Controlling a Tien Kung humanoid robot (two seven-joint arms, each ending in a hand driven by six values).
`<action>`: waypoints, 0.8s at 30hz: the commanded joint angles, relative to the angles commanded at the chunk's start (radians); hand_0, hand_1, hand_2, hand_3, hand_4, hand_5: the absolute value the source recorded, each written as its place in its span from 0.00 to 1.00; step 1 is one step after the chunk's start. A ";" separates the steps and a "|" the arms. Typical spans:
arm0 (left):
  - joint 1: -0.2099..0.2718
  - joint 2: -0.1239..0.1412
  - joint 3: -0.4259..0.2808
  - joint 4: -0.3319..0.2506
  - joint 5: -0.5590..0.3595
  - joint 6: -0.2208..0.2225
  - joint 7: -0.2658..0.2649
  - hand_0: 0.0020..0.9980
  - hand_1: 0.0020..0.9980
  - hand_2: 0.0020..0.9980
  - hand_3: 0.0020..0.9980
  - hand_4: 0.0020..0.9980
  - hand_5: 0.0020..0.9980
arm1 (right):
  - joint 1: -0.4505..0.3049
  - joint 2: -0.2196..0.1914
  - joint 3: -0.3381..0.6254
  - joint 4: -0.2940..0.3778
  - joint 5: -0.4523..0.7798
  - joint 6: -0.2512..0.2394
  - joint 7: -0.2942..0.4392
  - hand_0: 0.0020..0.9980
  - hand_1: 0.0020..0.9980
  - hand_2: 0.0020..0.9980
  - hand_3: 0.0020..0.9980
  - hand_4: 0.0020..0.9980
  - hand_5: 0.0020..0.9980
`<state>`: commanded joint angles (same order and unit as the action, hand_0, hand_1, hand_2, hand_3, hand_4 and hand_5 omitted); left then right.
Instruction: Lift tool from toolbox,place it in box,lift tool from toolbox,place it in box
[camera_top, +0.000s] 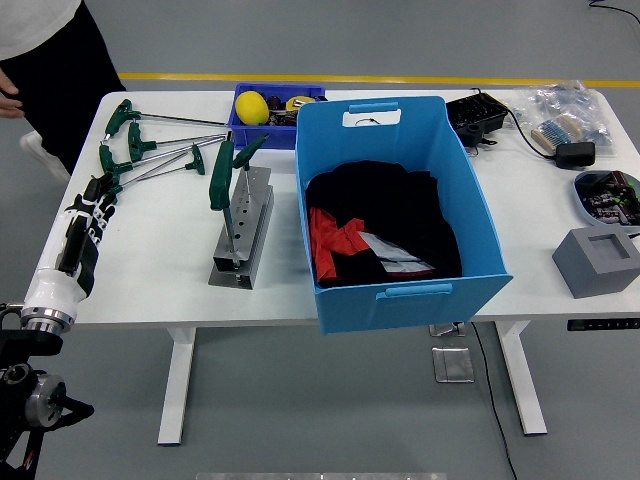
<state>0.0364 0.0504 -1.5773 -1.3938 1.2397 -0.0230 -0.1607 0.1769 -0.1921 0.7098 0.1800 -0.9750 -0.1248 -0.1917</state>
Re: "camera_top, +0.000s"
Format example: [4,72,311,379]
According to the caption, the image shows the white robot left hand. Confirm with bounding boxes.
[23,172,123,319]

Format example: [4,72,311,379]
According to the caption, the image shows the person's right hand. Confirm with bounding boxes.
[0,67,25,120]

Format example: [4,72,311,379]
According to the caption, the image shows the large green T-handle hex key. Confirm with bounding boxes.
[208,139,242,266]

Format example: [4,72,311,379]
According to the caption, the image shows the grey metal tool stand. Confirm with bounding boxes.
[207,166,276,291]

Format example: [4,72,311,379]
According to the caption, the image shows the short green T-handle hex key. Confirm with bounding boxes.
[231,132,271,196]

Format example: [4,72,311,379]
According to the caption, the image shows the large light blue plastic box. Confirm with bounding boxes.
[293,95,515,335]

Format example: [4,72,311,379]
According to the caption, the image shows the person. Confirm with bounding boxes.
[0,0,126,185]

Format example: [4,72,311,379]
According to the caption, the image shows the white table leg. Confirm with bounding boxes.
[157,327,198,447]
[493,320,549,437]

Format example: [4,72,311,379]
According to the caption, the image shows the small dark blue parts bin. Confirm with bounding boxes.
[227,82,328,151]

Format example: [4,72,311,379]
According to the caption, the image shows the dark small hardware parts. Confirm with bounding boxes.
[267,94,300,126]

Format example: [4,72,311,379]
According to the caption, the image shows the black and red cloth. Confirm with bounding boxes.
[304,160,464,289]

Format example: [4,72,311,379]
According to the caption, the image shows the small metal floor plate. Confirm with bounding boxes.
[428,322,468,338]

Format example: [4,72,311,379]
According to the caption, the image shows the large metal floor plate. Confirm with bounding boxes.
[431,346,476,385]

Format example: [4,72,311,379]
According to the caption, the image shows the black plastic tray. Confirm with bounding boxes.
[444,89,510,149]

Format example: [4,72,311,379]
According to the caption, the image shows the beige resistor strip bundle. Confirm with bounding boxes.
[530,113,584,155]

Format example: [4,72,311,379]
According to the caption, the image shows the pale blue oval tray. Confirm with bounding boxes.
[572,169,640,228]

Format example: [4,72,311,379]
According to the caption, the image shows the grey block with square recess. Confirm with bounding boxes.
[551,226,640,300]

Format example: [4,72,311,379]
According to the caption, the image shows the clear bag of blue parts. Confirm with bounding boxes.
[509,79,615,160]

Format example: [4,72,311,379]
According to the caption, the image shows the black desk control panel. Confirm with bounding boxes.
[566,317,640,332]

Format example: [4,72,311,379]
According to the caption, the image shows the dark electronic components pile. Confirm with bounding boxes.
[575,170,640,225]

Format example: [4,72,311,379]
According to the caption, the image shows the black floor cable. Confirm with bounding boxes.
[469,322,519,480]

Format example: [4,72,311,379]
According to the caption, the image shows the black power adapter with cord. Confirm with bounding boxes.
[505,107,598,170]

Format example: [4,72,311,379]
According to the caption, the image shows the thin black looped cable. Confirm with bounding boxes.
[587,0,640,25]

